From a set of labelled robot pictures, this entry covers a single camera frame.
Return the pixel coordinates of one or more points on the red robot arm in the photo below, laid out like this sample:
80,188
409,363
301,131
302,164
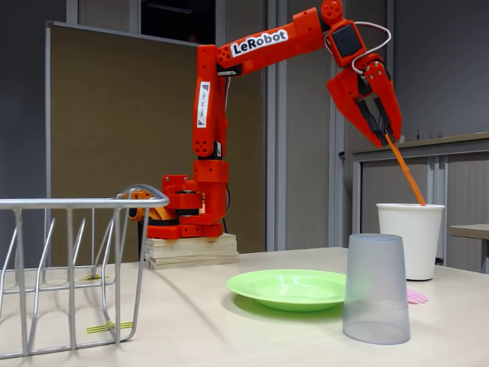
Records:
302,42

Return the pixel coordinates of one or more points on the grey cabinet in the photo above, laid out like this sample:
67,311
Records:
397,179

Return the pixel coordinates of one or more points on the green plastic plate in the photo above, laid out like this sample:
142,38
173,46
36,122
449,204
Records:
282,286

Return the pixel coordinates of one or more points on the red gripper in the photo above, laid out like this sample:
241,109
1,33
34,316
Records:
348,93

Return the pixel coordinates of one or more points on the orange plastic knife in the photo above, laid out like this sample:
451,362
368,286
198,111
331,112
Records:
405,170

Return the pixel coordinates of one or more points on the yellow black tape strip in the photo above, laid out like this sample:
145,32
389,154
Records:
99,329
91,278

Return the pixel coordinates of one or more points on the grey side table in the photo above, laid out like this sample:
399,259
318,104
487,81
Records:
470,231

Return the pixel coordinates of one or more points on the dark glass panel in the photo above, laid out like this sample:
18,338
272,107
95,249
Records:
172,23

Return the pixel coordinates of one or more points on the brown partition board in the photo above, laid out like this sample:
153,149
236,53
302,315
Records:
107,114

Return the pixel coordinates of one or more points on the translucent grey plastic cup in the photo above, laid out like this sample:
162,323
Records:
376,298

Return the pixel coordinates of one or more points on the wooden base block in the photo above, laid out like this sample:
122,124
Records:
191,252

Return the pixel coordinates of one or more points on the white paper cup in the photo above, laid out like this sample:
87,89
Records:
424,244

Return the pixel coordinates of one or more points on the pink plastic fork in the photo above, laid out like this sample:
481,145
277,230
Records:
416,297

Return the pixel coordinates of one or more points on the orange table clamp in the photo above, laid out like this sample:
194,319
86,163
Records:
139,194

